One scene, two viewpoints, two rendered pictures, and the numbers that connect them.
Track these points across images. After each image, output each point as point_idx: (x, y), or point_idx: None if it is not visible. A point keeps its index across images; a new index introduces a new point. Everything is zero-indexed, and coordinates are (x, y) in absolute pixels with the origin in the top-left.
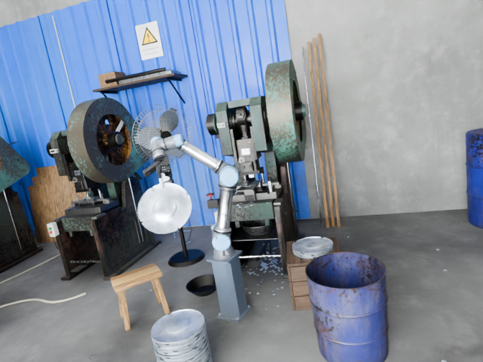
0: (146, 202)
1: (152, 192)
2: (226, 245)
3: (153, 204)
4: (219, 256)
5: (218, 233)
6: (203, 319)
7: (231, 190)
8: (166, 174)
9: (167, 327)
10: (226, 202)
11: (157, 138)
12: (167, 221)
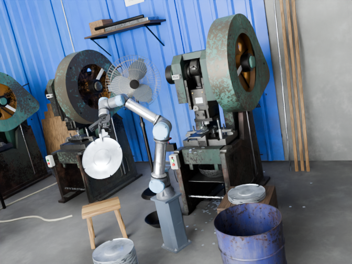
0: (89, 152)
1: (94, 145)
2: (160, 188)
3: (94, 154)
4: (159, 197)
5: (153, 178)
6: (132, 248)
7: (163, 143)
8: (107, 130)
9: (105, 251)
10: (160, 153)
11: (103, 98)
12: (103, 169)
